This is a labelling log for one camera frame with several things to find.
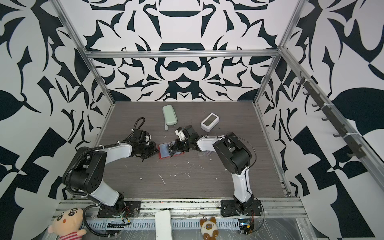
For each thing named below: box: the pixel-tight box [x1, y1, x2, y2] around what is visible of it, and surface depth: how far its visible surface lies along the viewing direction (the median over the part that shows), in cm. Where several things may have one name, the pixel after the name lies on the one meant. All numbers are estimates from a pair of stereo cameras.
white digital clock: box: [200, 112, 220, 133], surface depth 105 cm
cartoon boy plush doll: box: [48, 207, 87, 240], surface depth 66 cm
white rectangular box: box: [155, 209, 172, 240], surface depth 67 cm
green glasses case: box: [162, 104, 178, 131], surface depth 112 cm
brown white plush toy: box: [199, 216, 219, 240], surface depth 69 cm
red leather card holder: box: [158, 141, 185, 159], surface depth 95 cm
